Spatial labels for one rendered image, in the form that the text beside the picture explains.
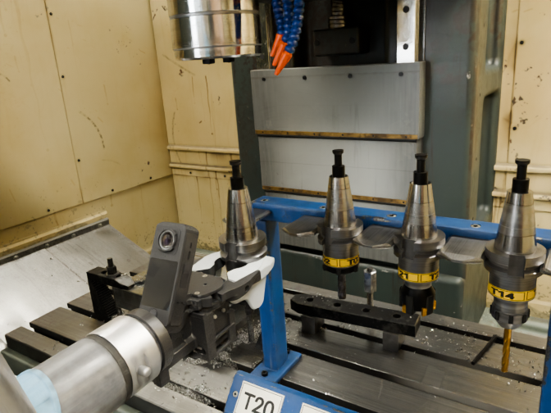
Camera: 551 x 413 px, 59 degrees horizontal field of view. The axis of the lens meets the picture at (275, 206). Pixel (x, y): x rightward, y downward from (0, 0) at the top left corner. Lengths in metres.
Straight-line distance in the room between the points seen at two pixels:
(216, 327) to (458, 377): 0.50
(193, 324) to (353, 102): 0.83
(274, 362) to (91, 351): 0.48
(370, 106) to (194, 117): 1.03
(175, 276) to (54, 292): 1.22
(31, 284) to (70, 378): 1.30
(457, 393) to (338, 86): 0.76
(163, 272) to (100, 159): 1.48
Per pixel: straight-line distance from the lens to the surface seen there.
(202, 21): 0.85
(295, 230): 0.69
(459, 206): 1.28
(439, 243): 0.62
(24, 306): 1.70
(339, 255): 0.67
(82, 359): 0.49
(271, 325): 0.88
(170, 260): 0.55
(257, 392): 0.82
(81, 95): 1.96
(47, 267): 1.83
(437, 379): 0.93
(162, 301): 0.55
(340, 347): 1.00
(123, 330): 0.51
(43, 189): 1.88
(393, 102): 1.22
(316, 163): 1.34
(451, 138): 1.24
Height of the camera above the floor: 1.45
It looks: 17 degrees down
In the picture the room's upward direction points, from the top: 4 degrees counter-clockwise
